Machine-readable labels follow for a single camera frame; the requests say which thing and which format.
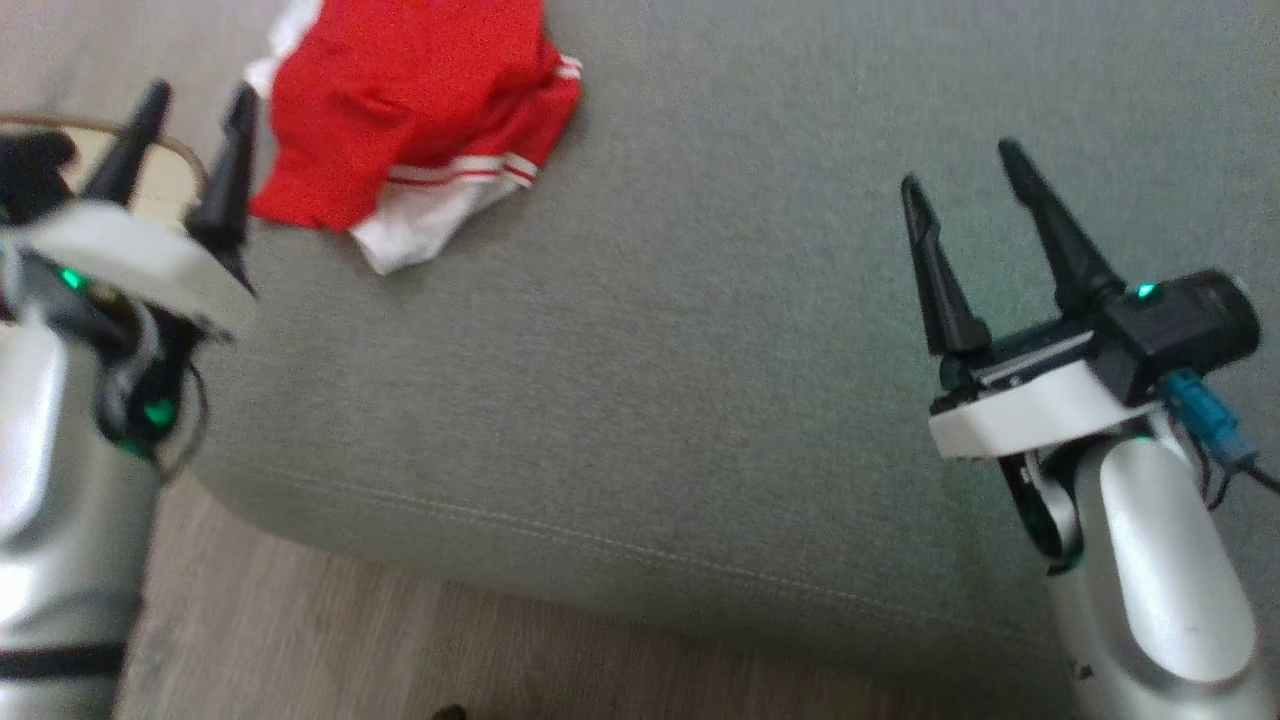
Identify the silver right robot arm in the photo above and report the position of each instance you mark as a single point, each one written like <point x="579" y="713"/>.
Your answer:
<point x="1160" y="570"/>

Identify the blue right camera connector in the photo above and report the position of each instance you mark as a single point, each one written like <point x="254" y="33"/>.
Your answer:
<point x="1205" y="415"/>

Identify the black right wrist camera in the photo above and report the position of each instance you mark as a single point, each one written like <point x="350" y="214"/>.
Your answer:
<point x="1185" y="325"/>

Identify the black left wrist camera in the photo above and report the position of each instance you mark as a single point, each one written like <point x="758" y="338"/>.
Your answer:
<point x="30" y="175"/>

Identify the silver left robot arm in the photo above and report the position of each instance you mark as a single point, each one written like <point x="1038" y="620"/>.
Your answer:
<point x="60" y="560"/>

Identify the woven laundry basket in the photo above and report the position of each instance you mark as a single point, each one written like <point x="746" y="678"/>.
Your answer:
<point x="160" y="185"/>

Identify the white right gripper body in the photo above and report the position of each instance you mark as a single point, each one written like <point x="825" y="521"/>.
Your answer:
<point x="1030" y="410"/>

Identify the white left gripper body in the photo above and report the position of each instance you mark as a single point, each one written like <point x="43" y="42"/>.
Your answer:
<point x="130" y="245"/>

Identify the grey fabric sofa seat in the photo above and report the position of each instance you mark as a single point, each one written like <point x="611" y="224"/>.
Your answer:
<point x="650" y="350"/>

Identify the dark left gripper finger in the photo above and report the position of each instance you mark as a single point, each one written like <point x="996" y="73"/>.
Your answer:
<point x="125" y="165"/>
<point x="225" y="190"/>

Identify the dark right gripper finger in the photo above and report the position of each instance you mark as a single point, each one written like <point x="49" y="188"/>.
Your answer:
<point x="945" y="300"/>
<point x="1070" y="260"/>

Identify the red jersey with striped trim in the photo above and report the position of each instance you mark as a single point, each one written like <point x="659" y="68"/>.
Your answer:
<point x="400" y="110"/>

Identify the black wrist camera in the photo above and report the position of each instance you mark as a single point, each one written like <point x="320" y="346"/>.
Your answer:
<point x="30" y="175"/>
<point x="1185" y="325"/>

